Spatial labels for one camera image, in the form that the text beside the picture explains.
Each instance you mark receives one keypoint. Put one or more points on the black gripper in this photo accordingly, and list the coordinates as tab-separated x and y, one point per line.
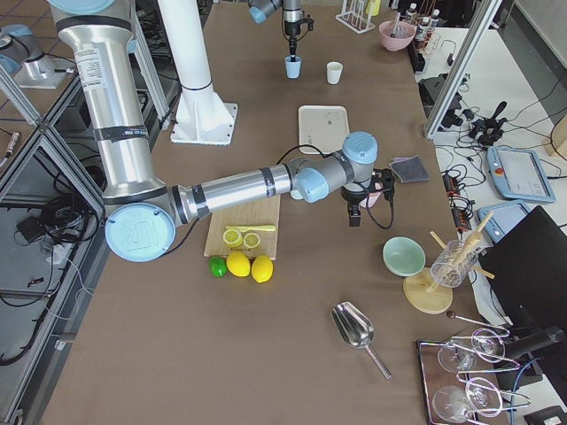
291	27
353	195

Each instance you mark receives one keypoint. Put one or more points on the light blue cup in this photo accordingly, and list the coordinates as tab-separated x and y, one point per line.
292	66

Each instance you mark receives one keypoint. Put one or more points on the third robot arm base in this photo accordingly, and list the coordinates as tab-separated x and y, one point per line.
24	59

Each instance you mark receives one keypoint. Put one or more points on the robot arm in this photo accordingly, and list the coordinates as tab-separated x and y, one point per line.
142	212
293	19

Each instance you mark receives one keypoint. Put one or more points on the cream rabbit tray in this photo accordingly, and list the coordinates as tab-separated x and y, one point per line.
322	127

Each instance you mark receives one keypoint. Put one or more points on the wine glass rack tray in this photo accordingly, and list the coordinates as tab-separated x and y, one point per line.
458	377

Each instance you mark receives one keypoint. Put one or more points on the pink cup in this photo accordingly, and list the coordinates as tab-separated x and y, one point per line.
370	200

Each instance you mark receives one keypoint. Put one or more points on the cream white cup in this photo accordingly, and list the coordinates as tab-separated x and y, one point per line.
334	72

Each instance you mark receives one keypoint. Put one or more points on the mint green bowl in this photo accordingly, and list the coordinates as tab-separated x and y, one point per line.
403	256

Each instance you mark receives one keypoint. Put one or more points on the grey folded cloth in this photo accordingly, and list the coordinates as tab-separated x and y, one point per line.
410	171

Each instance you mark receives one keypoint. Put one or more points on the yellow-green cup on rack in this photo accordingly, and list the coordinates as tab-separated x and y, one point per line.
373	7

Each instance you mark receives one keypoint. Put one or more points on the bamboo cutting board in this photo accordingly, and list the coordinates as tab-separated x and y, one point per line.
260	217

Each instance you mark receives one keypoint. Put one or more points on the wooden mug tree stand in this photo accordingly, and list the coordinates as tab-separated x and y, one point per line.
429	297

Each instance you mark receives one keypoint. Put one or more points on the halved lemon right piece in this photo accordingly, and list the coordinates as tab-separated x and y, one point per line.
251	240

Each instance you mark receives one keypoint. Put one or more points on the halved lemon piece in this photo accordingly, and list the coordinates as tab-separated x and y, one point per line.
251	240
233	238

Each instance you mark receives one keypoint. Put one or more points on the whole yellow lemon right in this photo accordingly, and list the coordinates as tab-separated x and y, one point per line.
262	269

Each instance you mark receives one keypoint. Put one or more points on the whole yellow lemon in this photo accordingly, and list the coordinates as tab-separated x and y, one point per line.
238	264
262	269

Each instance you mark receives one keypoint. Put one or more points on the clear glass mug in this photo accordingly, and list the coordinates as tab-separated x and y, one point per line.
447	270

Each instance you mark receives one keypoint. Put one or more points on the pink ribbed bowl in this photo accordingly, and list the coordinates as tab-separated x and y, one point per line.
398	40

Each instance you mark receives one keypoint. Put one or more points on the yellow plastic knife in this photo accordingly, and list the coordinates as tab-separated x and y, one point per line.
266	228

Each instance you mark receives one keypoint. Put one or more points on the metal ice scoop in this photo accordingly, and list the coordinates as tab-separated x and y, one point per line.
357	330

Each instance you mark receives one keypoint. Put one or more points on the halved lemon left piece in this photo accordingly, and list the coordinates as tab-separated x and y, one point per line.
233	238

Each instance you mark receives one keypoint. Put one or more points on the whole yellow lemon left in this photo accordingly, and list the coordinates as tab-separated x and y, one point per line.
238	264

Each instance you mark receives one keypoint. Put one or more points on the green lime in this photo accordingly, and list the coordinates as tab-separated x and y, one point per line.
217	266

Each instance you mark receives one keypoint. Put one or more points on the blue teach pendant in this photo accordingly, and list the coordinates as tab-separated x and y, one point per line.
506	215
518	174

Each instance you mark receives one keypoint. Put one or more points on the black laptop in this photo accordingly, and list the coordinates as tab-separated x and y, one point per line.
529	264

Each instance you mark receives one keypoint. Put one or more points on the white wire cup rack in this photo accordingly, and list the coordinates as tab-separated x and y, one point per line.
353	15

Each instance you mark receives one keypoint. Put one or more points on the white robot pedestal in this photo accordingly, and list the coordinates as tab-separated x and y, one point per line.
201	116

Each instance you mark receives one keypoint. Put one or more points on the aluminium frame post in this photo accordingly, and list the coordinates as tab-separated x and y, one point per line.
478	25

